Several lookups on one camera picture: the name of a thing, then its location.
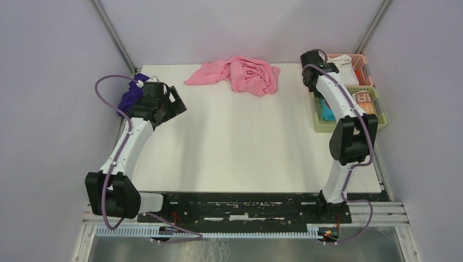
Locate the purple cloth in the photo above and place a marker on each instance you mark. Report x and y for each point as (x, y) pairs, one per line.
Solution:
(133, 94)

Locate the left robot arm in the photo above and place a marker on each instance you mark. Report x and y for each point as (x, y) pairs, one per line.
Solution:
(110, 190)

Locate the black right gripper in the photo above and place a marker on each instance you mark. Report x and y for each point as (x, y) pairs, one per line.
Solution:
(316, 93)

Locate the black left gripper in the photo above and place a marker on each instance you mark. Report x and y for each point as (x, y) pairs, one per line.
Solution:
(176, 107)

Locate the rolled light blue towel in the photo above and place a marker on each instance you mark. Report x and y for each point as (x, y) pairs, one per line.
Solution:
(326, 113)

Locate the pink plastic basket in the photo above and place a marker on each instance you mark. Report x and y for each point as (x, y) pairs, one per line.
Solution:
(359, 62)

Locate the white folded cloth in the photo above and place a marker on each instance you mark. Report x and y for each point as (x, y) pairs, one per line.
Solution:
(346, 70)

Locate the aluminium frame rails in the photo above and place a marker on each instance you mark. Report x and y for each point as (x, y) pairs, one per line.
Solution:
(380, 232)

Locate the green plastic basket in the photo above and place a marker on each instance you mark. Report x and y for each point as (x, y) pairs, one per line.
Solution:
(323, 126)

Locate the crumpled pink cloth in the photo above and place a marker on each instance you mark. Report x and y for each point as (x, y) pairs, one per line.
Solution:
(245, 75)

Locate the white slotted cable duct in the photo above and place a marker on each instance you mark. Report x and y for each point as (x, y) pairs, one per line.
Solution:
(158, 231)

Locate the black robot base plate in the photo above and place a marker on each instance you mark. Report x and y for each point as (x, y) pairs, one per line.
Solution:
(250, 212)

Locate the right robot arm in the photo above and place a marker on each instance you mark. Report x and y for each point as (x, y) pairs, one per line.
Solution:
(352, 141)

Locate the orange item in pink basket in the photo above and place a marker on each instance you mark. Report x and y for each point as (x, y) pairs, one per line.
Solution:
(359, 76)

